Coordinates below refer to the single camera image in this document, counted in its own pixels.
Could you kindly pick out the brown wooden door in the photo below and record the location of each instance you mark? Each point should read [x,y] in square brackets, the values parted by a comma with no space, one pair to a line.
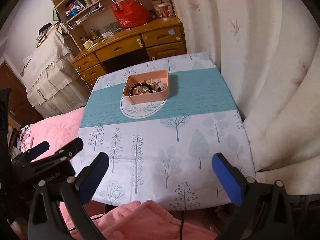
[20,108]

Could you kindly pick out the patterned teal white tablecloth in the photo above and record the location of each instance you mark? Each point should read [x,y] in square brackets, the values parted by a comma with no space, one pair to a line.
[162,151]

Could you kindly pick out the wooden desk with drawers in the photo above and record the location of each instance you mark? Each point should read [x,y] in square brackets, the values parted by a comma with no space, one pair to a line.
[155,40]

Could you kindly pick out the wooden shelf hutch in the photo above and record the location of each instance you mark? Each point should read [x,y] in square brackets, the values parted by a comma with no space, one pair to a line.
[100,2]

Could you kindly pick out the white lace furniture cover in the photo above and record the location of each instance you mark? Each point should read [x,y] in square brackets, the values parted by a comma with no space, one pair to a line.
[52,84]

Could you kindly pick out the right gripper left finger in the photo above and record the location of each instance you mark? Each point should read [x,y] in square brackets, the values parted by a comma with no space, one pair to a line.
[45,219]

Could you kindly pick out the red plastic bag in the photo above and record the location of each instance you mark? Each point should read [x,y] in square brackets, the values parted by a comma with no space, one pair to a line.
[130,13]

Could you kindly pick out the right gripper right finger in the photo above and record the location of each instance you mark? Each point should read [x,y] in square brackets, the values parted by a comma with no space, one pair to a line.
[262,208]

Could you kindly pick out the pink plastic tray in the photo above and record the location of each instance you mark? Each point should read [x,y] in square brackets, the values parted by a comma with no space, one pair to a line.
[137,91]

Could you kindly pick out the red patterned cup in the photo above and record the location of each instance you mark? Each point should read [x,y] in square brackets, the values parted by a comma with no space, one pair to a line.
[164,9]

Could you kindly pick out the cream floral curtain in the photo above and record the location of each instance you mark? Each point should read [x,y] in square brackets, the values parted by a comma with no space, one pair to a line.
[268,54]

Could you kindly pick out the silver chain jewelry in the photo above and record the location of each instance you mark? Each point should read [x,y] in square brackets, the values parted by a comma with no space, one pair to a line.
[157,85]

